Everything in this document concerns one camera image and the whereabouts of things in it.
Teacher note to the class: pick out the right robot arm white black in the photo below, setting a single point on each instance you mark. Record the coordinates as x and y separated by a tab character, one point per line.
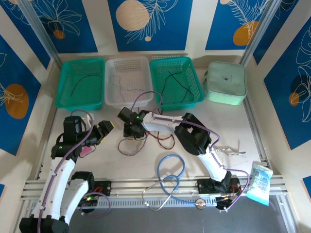
160	123

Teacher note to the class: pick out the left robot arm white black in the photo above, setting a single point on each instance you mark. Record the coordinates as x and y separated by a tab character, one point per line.
62	179

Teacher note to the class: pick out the pink pill box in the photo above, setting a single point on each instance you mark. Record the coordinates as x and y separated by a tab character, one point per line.
87	151

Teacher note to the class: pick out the green plastic basket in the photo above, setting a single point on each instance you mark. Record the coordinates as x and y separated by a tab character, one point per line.
177	94
80	92

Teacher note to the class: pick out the white plastic basket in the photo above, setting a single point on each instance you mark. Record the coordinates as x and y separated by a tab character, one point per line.
131	72

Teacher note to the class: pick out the mint green zip pouch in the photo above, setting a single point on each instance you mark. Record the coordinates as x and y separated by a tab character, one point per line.
226	85

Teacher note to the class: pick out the blue stethoscope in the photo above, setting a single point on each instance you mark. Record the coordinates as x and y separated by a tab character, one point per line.
200	204

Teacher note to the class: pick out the blue plastic packet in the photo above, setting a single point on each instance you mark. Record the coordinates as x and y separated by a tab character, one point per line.
260	182

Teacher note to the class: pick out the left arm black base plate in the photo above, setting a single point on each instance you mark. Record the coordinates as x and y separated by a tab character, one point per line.
105	188

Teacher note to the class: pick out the aluminium extrusion rail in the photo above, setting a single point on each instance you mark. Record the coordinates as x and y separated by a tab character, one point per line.
126	187

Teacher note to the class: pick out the blue floral wall panel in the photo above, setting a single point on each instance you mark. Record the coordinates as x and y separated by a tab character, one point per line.
286	21
90	24
12	133
218	29
22	23
170	36
277	92

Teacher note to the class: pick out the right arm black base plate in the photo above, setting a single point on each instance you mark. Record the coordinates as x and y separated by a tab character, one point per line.
202	187

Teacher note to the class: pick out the aluminium frame post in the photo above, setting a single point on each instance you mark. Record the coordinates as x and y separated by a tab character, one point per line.
260	29
40	29

